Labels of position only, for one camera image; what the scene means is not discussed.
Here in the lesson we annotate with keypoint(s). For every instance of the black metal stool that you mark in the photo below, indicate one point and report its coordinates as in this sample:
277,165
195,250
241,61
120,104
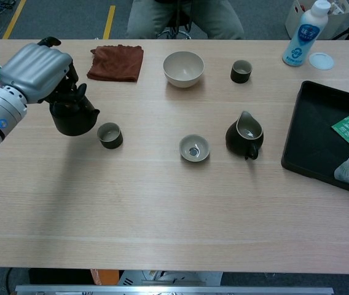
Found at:
174,30

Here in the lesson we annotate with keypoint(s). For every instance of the white blue drink bottle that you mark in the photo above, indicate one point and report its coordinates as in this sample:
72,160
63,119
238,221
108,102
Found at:
303,37

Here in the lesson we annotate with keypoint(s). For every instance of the white round lid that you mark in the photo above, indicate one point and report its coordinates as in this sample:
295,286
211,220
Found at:
321,61

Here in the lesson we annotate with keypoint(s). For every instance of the brown folded cloth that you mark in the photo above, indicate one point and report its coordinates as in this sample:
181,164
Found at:
116,63

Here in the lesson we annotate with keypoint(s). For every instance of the white bag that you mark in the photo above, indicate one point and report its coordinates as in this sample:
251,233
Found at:
338,21

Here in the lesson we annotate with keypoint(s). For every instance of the seated person in grey trousers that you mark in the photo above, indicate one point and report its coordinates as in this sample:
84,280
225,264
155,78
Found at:
217,21

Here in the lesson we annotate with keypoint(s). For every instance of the orange object under table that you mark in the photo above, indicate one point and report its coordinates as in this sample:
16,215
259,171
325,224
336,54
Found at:
104,276

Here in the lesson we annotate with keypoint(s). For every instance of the black plastic tray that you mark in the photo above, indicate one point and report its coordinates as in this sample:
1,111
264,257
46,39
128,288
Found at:
312,144

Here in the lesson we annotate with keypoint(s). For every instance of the black equipment box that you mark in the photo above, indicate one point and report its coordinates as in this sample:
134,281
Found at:
57,275

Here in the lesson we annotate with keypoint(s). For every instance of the aluminium rail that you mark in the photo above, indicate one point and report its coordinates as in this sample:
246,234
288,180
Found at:
174,290

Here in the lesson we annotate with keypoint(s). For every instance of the dark pitcher with spout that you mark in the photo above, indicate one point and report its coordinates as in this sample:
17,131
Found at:
239,138

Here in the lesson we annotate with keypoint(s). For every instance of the large beige bowl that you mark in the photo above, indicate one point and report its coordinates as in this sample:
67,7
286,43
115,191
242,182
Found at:
183,69

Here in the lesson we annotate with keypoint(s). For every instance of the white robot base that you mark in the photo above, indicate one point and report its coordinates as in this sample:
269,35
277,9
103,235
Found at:
162,276

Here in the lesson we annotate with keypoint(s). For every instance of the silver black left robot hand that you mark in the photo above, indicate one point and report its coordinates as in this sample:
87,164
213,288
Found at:
36,72

